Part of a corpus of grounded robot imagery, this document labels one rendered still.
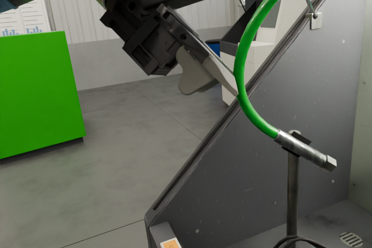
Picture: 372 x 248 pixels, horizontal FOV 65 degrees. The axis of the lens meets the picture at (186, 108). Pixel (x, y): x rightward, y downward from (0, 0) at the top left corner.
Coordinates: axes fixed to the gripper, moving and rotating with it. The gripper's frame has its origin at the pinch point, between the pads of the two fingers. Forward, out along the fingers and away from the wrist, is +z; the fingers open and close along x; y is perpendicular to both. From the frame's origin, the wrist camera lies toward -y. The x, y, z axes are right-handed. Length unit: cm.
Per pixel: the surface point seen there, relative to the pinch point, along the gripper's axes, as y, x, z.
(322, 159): -0.7, -3.4, 15.3
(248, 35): -5.1, 2.3, -3.1
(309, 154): 0.1, -2.7, 13.5
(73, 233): 156, -124, -11
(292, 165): 3.1, -5.2, 13.9
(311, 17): -18.0, -25.6, -0.3
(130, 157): 145, -231, -34
